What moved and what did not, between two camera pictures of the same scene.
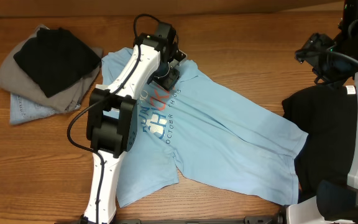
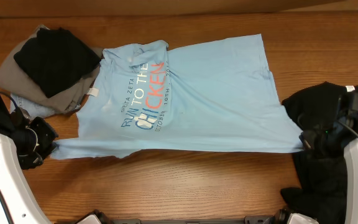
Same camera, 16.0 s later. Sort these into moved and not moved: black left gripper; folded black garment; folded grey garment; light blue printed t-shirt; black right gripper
Moved: light blue printed t-shirt; black left gripper; black right gripper
Not moved: folded black garment; folded grey garment
